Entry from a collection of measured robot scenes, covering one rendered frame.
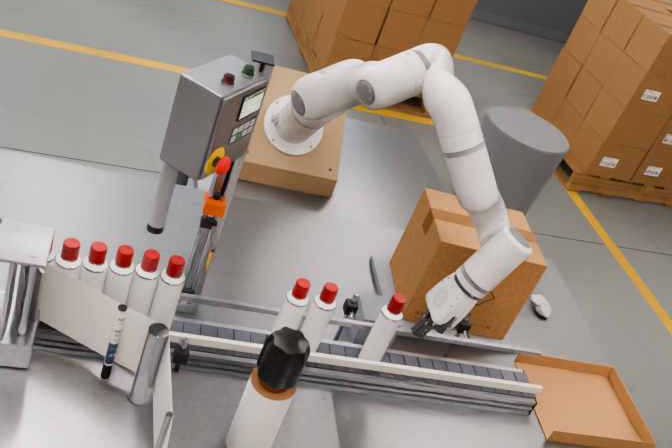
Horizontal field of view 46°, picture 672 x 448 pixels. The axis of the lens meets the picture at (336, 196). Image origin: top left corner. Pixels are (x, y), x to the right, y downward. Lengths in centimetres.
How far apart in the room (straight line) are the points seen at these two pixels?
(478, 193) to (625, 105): 353
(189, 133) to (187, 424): 57
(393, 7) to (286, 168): 273
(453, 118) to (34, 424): 98
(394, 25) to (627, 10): 144
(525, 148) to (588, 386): 194
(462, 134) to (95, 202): 102
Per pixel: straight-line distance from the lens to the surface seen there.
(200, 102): 147
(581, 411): 222
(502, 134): 406
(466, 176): 167
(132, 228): 213
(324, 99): 202
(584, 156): 536
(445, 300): 180
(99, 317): 162
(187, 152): 152
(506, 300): 215
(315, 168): 246
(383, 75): 172
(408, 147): 300
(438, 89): 164
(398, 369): 189
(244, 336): 184
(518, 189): 417
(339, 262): 225
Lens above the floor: 213
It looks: 31 degrees down
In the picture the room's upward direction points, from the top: 22 degrees clockwise
